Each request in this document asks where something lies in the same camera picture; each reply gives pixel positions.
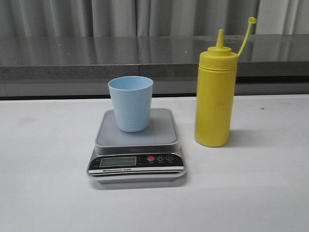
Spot light blue plastic cup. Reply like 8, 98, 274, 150
108, 76, 154, 132

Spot yellow squeeze bottle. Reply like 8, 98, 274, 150
195, 17, 257, 147

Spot silver electronic kitchen scale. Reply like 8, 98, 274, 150
87, 108, 186, 184

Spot grey stone counter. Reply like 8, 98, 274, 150
0, 34, 309, 100

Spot grey curtain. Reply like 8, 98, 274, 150
0, 0, 309, 37

